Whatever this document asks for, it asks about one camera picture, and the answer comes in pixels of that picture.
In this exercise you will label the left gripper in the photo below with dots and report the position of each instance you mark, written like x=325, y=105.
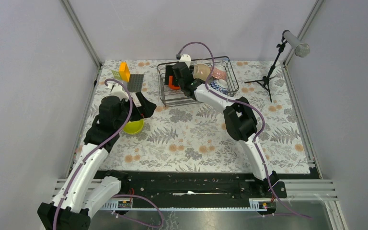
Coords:
x=146, y=109

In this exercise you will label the black mat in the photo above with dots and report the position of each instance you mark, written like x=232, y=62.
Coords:
x=135, y=83

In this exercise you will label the blue patterned bowl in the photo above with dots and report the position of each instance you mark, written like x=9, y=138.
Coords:
x=220, y=85

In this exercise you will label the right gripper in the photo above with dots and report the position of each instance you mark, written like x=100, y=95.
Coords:
x=169, y=71

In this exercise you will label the orange plastic block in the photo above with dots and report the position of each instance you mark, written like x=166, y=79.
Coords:
x=124, y=72

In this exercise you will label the floral tablecloth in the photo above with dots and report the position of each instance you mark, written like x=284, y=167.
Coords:
x=193, y=137

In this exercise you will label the beige ceramic bowl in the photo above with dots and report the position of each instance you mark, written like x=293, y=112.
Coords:
x=201, y=71

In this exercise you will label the pink patterned bowl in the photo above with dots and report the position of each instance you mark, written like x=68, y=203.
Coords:
x=219, y=72

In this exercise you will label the orange plastic bowl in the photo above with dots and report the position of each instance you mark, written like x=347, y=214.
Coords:
x=171, y=83

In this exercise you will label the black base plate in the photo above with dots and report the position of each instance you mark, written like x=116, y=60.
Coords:
x=196, y=190

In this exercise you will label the green mesh piece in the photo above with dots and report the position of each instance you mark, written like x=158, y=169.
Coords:
x=116, y=75

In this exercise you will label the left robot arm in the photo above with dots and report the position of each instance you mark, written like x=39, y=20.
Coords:
x=72, y=208

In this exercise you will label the yellow plastic bowl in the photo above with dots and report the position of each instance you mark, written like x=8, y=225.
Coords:
x=134, y=127

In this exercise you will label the wire dish rack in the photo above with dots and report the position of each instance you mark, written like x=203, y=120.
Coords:
x=172, y=97

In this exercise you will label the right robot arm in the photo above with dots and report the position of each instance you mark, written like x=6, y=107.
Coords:
x=240, y=120

